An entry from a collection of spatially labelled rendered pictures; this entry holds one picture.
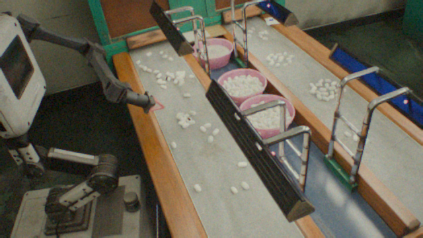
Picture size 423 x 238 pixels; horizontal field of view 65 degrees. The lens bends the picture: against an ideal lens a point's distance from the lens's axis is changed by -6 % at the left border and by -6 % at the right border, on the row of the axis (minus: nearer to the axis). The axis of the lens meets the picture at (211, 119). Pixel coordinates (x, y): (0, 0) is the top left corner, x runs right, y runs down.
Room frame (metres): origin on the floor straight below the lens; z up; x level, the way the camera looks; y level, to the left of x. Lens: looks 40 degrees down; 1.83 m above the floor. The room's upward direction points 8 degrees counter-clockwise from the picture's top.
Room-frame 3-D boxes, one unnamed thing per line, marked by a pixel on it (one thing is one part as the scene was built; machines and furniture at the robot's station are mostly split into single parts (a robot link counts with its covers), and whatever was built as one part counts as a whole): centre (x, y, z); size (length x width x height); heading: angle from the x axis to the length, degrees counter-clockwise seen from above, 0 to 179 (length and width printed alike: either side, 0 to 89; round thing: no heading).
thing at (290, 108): (1.27, -0.27, 0.72); 0.27 x 0.27 x 0.10
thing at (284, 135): (0.81, -0.19, 0.90); 0.20 x 0.19 x 0.45; 16
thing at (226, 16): (2.32, -0.32, 0.83); 0.30 x 0.06 x 0.07; 106
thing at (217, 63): (1.97, -0.07, 0.72); 0.27 x 0.27 x 0.10
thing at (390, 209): (1.43, -0.39, 0.71); 1.81 x 0.05 x 0.11; 16
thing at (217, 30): (2.18, -0.01, 0.77); 0.33 x 0.15 x 0.01; 106
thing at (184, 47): (1.73, 0.16, 1.08); 0.62 x 0.08 x 0.07; 16
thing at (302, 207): (0.79, -0.11, 1.08); 0.62 x 0.08 x 0.07; 16
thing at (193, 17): (1.74, 0.08, 0.90); 0.20 x 0.19 x 0.45; 16
